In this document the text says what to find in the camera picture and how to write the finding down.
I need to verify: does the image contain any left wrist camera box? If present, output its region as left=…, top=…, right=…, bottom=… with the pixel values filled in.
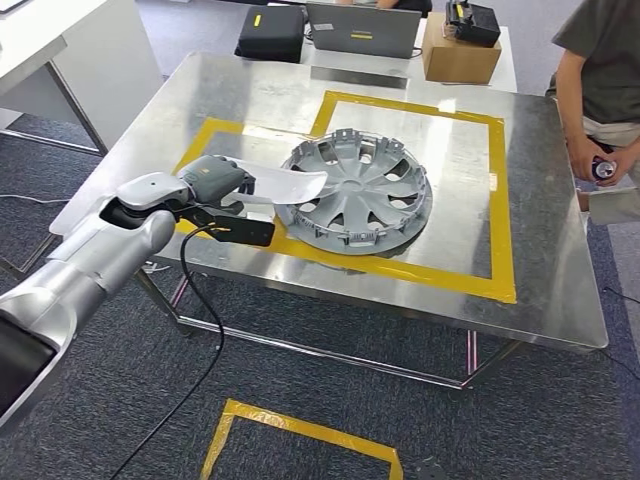
left=174, top=210, right=277, bottom=248

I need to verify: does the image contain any grey laptop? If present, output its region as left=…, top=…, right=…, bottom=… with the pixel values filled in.
left=305, top=1, right=423, bottom=61

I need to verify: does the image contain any brown cardboard box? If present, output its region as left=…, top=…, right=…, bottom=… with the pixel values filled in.
left=420, top=11, right=503, bottom=86

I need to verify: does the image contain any grey plastic wheel cover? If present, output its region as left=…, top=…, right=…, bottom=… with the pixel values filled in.
left=273, top=127, right=434, bottom=257

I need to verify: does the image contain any drink can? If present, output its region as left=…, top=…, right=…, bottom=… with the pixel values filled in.
left=591, top=157, right=618, bottom=182

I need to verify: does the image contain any person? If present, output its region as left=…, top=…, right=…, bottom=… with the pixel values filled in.
left=546, top=0, right=640, bottom=228
left=337, top=0, right=434, bottom=19

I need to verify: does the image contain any black handheld device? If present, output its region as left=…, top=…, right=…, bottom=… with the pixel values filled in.
left=444, top=0, right=502, bottom=49

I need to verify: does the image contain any pale metal side table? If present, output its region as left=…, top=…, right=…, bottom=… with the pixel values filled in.
left=0, top=0, right=165, bottom=157

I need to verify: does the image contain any black camera cable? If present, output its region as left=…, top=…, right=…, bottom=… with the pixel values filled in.
left=109, top=221, right=226, bottom=480

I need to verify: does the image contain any black hard case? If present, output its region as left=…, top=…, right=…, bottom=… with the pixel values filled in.
left=235, top=4, right=307, bottom=65

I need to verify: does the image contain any steel workbench table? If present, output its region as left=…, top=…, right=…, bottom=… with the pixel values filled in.
left=48, top=51, right=610, bottom=393

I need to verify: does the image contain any person's hand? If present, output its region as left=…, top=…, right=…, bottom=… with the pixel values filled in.
left=567, top=132, right=608, bottom=183
left=605, top=142, right=640, bottom=188

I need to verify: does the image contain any white curved plastic car part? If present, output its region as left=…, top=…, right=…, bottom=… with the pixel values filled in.
left=220, top=157, right=330, bottom=207

